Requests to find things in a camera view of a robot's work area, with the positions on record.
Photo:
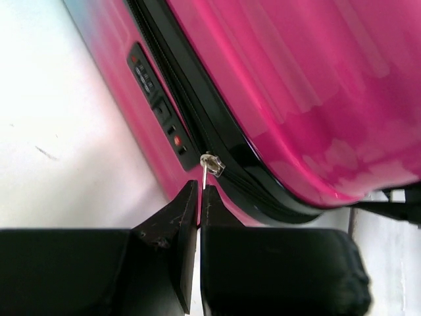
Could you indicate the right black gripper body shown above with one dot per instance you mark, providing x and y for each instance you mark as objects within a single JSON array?
[{"x": 408, "y": 211}]

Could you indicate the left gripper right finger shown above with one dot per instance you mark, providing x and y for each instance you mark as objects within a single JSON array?
[{"x": 277, "y": 271}]

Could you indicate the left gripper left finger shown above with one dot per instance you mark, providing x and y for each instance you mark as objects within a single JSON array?
[{"x": 145, "y": 270}]

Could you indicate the silver zipper pull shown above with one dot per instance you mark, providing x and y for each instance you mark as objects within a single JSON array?
[{"x": 212, "y": 165}]

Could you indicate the pink hard-shell suitcase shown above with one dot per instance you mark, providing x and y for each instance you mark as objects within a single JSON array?
[{"x": 311, "y": 105}]

